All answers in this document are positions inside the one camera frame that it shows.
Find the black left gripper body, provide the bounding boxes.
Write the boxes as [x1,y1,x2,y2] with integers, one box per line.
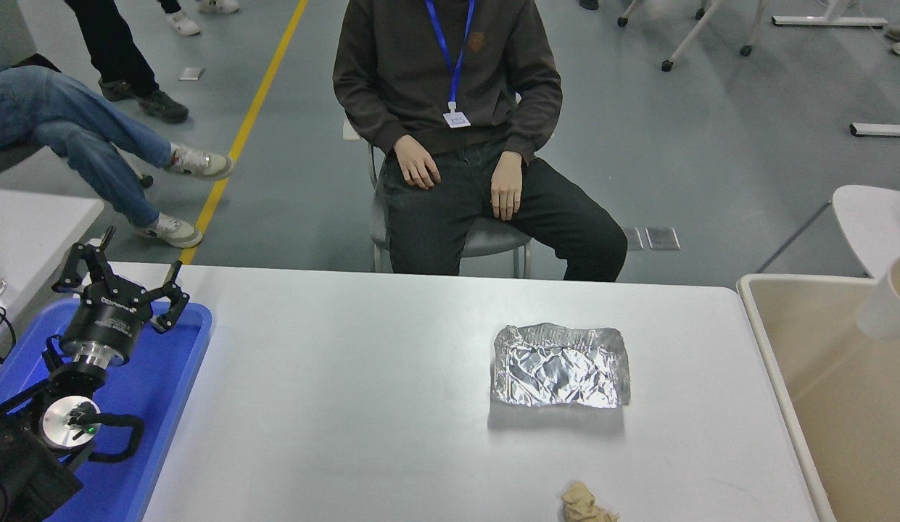
[59,275,154,357]

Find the person's left hand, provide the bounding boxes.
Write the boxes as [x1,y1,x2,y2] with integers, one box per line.
[490,151,524,221]

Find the person in black trousers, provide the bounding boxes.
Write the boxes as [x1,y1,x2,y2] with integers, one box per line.
[64,0,190,124]

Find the grey laptop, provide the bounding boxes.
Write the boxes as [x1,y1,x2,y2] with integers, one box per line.
[0,0,41,82]

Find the tan paper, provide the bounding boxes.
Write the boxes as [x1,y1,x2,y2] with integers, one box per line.
[561,480,621,522]

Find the white paper cup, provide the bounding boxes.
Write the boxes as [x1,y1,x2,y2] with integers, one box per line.
[856,252,900,341]

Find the person's right hand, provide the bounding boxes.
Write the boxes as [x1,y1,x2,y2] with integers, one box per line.
[393,135,442,191]

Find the seated person in jeans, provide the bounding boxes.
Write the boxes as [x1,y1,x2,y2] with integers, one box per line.
[0,64,235,249]

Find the seated person with lanyard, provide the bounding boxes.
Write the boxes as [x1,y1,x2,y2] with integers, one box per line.
[332,0,629,282]

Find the large pale bin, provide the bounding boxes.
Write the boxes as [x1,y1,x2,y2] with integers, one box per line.
[738,274,900,522]

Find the person in white shoes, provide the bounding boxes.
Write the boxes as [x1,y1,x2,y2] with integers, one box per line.
[158,0,241,37]

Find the white side table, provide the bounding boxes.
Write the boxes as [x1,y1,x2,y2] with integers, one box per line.
[0,187,104,341]

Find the white rolling office chair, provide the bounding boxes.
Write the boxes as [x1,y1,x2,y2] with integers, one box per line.
[616,0,773,73]

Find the white desk foot bar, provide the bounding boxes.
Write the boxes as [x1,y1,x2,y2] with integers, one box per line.
[771,14,889,28]

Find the foil tray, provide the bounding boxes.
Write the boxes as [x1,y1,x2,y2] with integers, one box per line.
[492,323,632,409]

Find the blue plastic tray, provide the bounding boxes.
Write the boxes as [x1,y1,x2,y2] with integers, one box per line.
[0,297,215,522]

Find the grey chair with metal legs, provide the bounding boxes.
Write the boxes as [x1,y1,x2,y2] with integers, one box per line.
[343,116,534,278]

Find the blue lanyard with badge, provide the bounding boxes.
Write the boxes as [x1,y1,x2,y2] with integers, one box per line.
[425,0,476,130]

